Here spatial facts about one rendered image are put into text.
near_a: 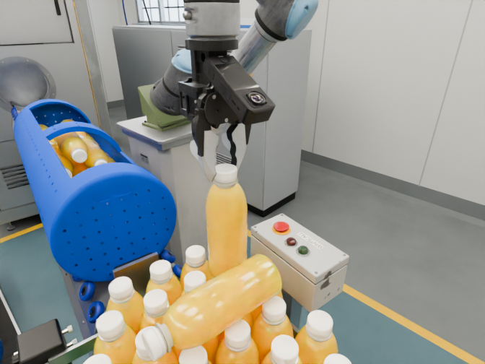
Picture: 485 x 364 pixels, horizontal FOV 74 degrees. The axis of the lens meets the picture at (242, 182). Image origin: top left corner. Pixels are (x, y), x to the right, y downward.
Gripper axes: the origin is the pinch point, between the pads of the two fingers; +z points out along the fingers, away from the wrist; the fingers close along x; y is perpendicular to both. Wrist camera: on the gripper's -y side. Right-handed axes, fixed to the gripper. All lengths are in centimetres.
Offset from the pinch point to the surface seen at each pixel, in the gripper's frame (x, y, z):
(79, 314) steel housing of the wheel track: 26, 29, 44
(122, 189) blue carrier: 10.4, 25.7, 11.3
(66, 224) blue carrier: 22.8, 25.2, 15.3
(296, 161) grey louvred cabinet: -166, 140, 91
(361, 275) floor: -133, 41, 131
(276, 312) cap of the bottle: 0.5, -14.6, 18.6
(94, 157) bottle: 8, 62, 17
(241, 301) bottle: 6.3, -13.3, 13.6
